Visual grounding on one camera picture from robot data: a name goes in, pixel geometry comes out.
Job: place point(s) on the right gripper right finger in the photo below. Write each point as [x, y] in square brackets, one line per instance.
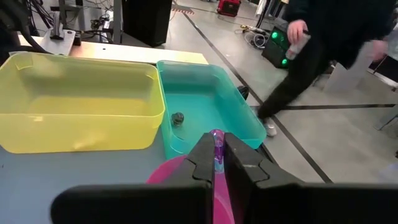
[311, 205]

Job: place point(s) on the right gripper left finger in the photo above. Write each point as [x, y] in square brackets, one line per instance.
[140, 205]

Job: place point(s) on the smoky translucent plastic skull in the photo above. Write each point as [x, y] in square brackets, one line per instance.
[177, 119]

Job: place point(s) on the purple translucent witch hat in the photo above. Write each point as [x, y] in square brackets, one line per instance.
[219, 149]

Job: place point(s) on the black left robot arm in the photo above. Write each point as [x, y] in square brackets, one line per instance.
[12, 28]

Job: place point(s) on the pink plastic bowl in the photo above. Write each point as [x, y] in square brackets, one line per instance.
[164, 171]

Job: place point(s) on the yellow plastic bin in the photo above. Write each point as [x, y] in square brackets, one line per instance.
[77, 102]

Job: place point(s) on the teal plastic bin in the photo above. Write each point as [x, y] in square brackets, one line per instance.
[211, 102]

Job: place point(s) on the wooden table side board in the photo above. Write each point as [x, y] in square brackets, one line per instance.
[140, 54]

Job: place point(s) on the white bottle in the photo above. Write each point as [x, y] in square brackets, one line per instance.
[298, 48]

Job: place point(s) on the person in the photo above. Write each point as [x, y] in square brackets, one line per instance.
[326, 46]

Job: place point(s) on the black box green lights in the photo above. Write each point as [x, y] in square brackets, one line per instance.
[275, 49]

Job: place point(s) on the person's hand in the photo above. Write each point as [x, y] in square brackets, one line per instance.
[379, 49]
[295, 31]

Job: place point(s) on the black cabinet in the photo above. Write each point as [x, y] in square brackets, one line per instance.
[146, 21]

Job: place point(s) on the red toolbox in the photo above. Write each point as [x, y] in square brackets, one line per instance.
[228, 7]

